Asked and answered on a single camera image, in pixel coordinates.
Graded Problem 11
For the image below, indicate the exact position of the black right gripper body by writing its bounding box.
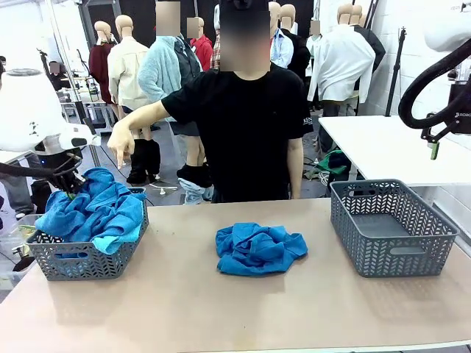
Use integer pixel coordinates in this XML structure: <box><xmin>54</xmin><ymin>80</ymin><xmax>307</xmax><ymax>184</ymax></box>
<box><xmin>447</xmin><ymin>82</ymin><xmax>471</xmax><ymax>135</ymax></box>

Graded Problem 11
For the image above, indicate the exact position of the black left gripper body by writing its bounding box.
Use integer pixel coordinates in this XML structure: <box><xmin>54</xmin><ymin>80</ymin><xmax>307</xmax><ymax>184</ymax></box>
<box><xmin>54</xmin><ymin>156</ymin><xmax>88</xmax><ymax>193</ymax></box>

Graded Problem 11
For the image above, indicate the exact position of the blue t-shirt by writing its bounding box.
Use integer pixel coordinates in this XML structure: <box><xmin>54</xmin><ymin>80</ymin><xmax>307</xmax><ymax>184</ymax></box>
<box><xmin>35</xmin><ymin>189</ymin><xmax>146</xmax><ymax>243</ymax></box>

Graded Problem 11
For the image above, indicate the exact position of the blue cotton garment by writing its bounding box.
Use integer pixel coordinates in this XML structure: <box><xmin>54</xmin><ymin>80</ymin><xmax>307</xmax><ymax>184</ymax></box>
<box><xmin>73</xmin><ymin>167</ymin><xmax>148</xmax><ymax>221</ymax></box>
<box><xmin>215</xmin><ymin>222</ymin><xmax>309</xmax><ymax>277</ymax></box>

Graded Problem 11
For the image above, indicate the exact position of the turquoise terry garment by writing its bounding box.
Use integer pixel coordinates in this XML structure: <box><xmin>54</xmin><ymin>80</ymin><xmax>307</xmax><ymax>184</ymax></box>
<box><xmin>90</xmin><ymin>220</ymin><xmax>146</xmax><ymax>255</ymax></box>

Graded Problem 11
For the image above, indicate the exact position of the person's left forearm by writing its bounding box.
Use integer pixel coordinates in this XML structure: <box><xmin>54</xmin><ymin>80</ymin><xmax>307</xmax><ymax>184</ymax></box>
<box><xmin>288</xmin><ymin>157</ymin><xmax>305</xmax><ymax>188</ymax></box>

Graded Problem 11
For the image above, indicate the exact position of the person's right forearm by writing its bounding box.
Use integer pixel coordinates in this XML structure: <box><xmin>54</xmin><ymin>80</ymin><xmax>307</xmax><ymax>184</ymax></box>
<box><xmin>112</xmin><ymin>101</ymin><xmax>169</xmax><ymax>132</ymax></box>

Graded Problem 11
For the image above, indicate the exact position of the person's right hand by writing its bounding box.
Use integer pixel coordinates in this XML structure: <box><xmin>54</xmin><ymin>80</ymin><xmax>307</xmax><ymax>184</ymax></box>
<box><xmin>107</xmin><ymin>123</ymin><xmax>136</xmax><ymax>170</ymax></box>

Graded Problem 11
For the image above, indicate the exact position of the black backpack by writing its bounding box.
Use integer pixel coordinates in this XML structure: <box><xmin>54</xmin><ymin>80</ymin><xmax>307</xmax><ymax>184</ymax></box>
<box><xmin>31</xmin><ymin>179</ymin><xmax>54</xmax><ymax>214</ymax></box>

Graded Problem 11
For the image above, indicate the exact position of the white side table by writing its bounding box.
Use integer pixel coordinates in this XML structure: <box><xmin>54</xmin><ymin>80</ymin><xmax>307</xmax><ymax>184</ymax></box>
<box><xmin>318</xmin><ymin>115</ymin><xmax>471</xmax><ymax>187</ymax></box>

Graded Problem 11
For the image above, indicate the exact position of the person in grey trousers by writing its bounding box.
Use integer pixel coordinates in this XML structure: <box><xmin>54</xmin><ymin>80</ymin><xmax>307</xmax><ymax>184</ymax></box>
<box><xmin>0</xmin><ymin>172</ymin><xmax>38</xmax><ymax>218</ymax></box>

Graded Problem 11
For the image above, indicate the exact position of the clear plastic storage bin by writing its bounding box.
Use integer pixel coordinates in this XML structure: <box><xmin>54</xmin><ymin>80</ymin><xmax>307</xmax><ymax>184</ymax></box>
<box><xmin>0</xmin><ymin>215</ymin><xmax>41</xmax><ymax>273</ymax></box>

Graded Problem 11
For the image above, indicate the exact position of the grey woven plastic basket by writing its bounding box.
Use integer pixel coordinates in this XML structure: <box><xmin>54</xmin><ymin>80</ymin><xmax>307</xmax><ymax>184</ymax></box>
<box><xmin>330</xmin><ymin>179</ymin><xmax>460</xmax><ymax>279</ymax></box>
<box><xmin>25</xmin><ymin>187</ymin><xmax>150</xmax><ymax>282</ymax></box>

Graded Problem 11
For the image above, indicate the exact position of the black tripod stand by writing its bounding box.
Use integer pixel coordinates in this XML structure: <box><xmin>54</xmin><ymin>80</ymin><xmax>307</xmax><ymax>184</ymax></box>
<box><xmin>384</xmin><ymin>26</ymin><xmax>408</xmax><ymax>117</ymax></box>

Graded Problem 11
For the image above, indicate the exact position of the seated person with black hair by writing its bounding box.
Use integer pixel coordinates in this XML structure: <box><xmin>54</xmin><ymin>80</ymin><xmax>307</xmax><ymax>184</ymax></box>
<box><xmin>47</xmin><ymin>60</ymin><xmax>71</xmax><ymax>93</ymax></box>

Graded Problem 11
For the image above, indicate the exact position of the green fabric bag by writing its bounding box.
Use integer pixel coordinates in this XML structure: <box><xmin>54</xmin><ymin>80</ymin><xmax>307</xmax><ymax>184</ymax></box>
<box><xmin>316</xmin><ymin>150</ymin><xmax>350</xmax><ymax>176</ymax></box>

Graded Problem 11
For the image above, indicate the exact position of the mannequin in black coat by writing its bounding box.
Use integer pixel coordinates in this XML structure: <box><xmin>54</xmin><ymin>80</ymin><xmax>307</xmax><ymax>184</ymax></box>
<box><xmin>353</xmin><ymin>3</ymin><xmax>386</xmax><ymax>74</ymax></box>

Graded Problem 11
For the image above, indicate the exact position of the mannequin in dark red top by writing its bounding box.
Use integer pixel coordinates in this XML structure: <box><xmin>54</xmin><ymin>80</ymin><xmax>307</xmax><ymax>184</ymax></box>
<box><xmin>88</xmin><ymin>21</ymin><xmax>130</xmax><ymax>111</ymax></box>

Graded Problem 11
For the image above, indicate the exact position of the mannequin in cream jacket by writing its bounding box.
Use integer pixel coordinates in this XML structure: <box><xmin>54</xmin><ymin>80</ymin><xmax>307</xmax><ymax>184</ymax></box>
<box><xmin>107</xmin><ymin>14</ymin><xmax>162</xmax><ymax>185</ymax></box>

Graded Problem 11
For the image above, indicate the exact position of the silver metal pole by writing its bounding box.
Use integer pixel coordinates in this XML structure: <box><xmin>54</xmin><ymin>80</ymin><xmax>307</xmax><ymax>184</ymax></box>
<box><xmin>43</xmin><ymin>0</ymin><xmax>103</xmax><ymax>171</ymax></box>

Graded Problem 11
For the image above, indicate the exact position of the mannequin in white shirt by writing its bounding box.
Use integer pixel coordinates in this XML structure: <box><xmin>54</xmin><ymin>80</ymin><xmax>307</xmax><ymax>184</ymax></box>
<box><xmin>307</xmin><ymin>3</ymin><xmax>377</xmax><ymax>117</ymax></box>

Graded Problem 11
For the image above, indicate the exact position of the small mannequin in white top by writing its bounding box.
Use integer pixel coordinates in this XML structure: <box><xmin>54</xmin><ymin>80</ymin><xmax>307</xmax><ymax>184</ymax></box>
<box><xmin>307</xmin><ymin>20</ymin><xmax>322</xmax><ymax>52</ymax></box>

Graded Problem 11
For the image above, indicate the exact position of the mannequin in black jacket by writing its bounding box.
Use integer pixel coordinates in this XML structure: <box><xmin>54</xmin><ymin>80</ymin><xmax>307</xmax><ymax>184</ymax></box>
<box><xmin>279</xmin><ymin>4</ymin><xmax>312</xmax><ymax>78</ymax></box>

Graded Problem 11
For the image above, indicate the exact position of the person in black t-shirt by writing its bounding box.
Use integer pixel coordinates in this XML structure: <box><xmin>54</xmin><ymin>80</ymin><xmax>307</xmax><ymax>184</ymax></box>
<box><xmin>161</xmin><ymin>0</ymin><xmax>314</xmax><ymax>204</ymax></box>

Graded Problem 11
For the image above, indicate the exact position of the mannequin in red jacket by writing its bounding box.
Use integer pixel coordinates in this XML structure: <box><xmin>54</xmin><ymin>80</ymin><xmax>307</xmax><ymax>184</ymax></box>
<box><xmin>186</xmin><ymin>16</ymin><xmax>214</xmax><ymax>73</ymax></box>

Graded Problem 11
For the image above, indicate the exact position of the mannequin in light blue shirt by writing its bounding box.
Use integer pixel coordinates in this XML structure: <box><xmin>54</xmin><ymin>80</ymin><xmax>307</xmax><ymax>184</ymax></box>
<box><xmin>268</xmin><ymin>1</ymin><xmax>295</xmax><ymax>71</ymax></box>

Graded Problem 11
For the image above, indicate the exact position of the mannequin in plaid shirt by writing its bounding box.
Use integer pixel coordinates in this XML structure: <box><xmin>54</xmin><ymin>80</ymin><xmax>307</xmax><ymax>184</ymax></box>
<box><xmin>210</xmin><ymin>3</ymin><xmax>222</xmax><ymax>71</ymax></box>

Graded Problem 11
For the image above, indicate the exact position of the black right arm cable sleeve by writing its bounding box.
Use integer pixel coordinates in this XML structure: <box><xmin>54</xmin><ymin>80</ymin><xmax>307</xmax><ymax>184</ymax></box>
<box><xmin>398</xmin><ymin>47</ymin><xmax>471</xmax><ymax>129</ymax></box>

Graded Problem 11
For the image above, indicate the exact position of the black arm cable sleeve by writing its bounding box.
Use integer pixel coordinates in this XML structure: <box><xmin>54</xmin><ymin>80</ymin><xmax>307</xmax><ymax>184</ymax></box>
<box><xmin>398</xmin><ymin>47</ymin><xmax>471</xmax><ymax>129</ymax></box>
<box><xmin>0</xmin><ymin>161</ymin><xmax>74</xmax><ymax>183</ymax></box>

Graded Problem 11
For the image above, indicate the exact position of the black left arm cable sleeve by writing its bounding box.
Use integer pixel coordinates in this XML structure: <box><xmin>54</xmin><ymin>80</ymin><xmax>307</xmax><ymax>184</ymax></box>
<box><xmin>0</xmin><ymin>161</ymin><xmax>74</xmax><ymax>183</ymax></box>

